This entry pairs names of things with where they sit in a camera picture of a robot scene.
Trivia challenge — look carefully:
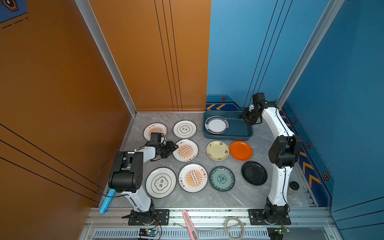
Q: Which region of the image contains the sunburst plate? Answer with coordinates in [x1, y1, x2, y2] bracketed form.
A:
[178, 164, 208, 194]
[173, 139, 199, 163]
[143, 123, 168, 141]

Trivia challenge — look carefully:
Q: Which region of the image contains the white flower plate back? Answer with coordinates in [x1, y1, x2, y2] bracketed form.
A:
[173, 120, 197, 139]

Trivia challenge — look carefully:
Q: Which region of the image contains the white green-rimmed plate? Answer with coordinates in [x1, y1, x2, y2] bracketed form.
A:
[205, 116, 229, 135]

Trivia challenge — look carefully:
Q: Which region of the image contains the cream yellow plate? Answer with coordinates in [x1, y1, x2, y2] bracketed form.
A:
[206, 141, 230, 161]

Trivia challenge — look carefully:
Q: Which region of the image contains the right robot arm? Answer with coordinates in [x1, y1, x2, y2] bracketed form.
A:
[241, 101, 303, 224]

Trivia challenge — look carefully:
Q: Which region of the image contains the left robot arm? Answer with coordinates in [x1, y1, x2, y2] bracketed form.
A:
[108, 141, 179, 225]

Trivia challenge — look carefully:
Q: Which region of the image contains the large white flower plate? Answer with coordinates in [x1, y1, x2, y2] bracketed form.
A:
[145, 167, 177, 199]

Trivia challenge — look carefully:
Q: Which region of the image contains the orange plate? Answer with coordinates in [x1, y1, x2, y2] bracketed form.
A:
[230, 141, 253, 161]

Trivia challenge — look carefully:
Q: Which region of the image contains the sunburst plate front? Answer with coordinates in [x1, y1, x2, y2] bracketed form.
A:
[178, 164, 208, 194]

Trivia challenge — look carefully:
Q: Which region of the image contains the black plate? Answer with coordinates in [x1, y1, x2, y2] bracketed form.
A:
[242, 161, 268, 186]

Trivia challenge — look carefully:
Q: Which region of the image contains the teal patterned plate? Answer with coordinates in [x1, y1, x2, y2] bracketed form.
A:
[210, 166, 236, 192]

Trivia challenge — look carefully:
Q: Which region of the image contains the blue cylindrical tube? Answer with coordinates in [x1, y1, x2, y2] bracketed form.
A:
[99, 189, 116, 214]

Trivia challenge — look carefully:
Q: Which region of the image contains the left circuit board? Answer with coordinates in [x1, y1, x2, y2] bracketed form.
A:
[138, 229, 160, 240]

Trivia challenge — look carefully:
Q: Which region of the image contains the circuit board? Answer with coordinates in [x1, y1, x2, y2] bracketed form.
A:
[267, 228, 291, 240]
[138, 229, 160, 240]

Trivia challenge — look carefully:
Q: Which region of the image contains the small jar black lid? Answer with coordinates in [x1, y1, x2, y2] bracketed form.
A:
[289, 181, 300, 192]

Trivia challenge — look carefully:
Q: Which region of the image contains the pink utility knife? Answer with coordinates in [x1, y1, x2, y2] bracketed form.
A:
[182, 210, 199, 240]

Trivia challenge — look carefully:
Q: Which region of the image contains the right circuit board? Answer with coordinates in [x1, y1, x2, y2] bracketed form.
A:
[267, 228, 291, 240]

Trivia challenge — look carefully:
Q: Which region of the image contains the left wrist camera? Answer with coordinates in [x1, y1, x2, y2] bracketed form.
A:
[148, 133, 163, 146]

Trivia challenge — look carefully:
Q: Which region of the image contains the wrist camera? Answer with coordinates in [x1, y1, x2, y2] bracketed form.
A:
[252, 93, 266, 106]
[148, 133, 163, 146]

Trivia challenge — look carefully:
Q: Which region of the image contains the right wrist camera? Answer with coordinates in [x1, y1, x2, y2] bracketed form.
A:
[252, 93, 266, 106]

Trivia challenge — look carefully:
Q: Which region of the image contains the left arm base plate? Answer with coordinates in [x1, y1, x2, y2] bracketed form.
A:
[128, 209, 170, 226]

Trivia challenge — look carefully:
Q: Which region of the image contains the coiled white cable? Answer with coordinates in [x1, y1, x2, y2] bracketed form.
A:
[224, 217, 246, 240]

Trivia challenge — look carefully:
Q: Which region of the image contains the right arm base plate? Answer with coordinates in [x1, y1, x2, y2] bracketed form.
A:
[248, 209, 292, 226]

